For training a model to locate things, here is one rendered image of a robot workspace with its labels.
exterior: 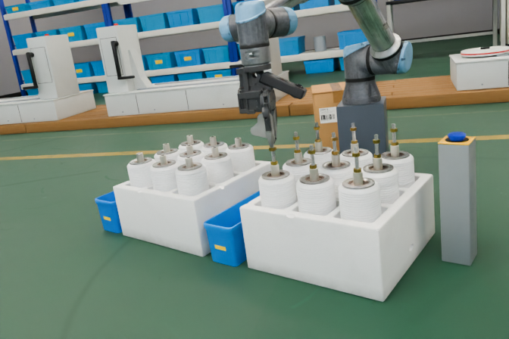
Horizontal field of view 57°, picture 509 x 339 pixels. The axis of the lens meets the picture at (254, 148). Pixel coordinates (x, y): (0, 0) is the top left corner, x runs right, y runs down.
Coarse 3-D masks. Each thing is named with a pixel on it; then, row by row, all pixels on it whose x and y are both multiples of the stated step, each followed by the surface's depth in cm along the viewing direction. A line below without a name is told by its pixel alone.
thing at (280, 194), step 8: (288, 176) 123; (264, 184) 122; (272, 184) 121; (280, 184) 121; (288, 184) 122; (264, 192) 123; (272, 192) 122; (280, 192) 121; (288, 192) 122; (264, 200) 124; (272, 200) 122; (280, 200) 122; (288, 200) 123; (296, 200) 126; (280, 208) 123
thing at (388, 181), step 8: (368, 176) 117; (376, 176) 116; (384, 176) 116; (392, 176) 116; (384, 184) 116; (392, 184) 117; (384, 192) 117; (392, 192) 117; (384, 200) 117; (392, 200) 117
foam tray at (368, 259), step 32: (416, 192) 121; (256, 224) 124; (288, 224) 117; (320, 224) 111; (352, 224) 106; (384, 224) 105; (416, 224) 122; (256, 256) 127; (288, 256) 120; (320, 256) 114; (352, 256) 108; (384, 256) 106; (416, 256) 123; (352, 288) 111; (384, 288) 107
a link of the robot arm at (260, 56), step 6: (252, 48) 114; (258, 48) 114; (264, 48) 115; (246, 54) 115; (252, 54) 114; (258, 54) 114; (264, 54) 115; (270, 54) 118; (246, 60) 115; (252, 60) 115; (258, 60) 115; (264, 60) 115; (270, 60) 117; (246, 66) 117; (252, 66) 116
